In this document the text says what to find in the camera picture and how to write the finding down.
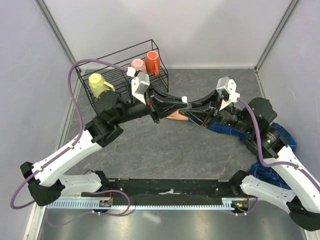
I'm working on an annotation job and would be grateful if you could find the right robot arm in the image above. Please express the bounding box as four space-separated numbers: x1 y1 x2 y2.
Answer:
180 91 320 232

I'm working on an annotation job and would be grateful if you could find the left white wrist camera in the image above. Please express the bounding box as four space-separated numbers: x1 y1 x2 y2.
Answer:
131 71 150 105

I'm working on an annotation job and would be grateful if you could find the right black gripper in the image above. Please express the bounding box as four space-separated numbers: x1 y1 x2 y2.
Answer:
179 89 255 134

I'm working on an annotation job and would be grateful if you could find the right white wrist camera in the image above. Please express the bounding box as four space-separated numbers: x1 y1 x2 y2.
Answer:
216 76 240 111

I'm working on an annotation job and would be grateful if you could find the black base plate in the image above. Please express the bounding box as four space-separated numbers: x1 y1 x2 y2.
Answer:
81 177 251 206

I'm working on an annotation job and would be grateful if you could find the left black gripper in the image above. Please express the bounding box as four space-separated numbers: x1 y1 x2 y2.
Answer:
114 84 188 125

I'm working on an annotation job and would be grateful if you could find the black wire dish rack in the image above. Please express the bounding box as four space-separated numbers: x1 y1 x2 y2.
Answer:
76 39 169 109

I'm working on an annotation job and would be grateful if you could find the white nail polish cap brush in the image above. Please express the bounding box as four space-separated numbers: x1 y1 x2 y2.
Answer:
181 96 188 104

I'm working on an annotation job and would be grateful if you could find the pink mug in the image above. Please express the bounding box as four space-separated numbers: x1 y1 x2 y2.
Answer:
130 58 147 73

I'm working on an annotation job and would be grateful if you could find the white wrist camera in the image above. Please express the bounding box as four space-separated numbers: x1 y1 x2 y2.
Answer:
216 76 240 111
131 71 150 105

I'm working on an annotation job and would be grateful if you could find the light blue cable duct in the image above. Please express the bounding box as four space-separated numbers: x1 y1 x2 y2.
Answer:
46 195 247 210

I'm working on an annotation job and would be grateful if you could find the orange mug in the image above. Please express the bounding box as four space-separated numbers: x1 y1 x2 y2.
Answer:
145 50 160 76

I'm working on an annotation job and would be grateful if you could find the mannequin hand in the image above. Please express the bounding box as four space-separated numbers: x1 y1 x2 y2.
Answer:
166 111 189 121

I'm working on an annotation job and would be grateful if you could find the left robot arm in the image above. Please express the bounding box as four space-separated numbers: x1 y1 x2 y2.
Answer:
20 86 190 206

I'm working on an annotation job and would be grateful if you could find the blue plaid cloth pile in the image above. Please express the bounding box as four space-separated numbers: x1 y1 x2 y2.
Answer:
249 122 298 192

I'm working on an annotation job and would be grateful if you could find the yellow faceted mug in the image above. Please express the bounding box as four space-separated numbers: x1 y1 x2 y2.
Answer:
88 73 116 98

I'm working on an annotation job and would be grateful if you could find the blue item in rack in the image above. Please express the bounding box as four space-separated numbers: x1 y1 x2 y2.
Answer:
128 79 133 97

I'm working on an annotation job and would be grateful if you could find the blue plaid sleeve forearm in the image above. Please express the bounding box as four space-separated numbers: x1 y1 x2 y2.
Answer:
187 117 251 141

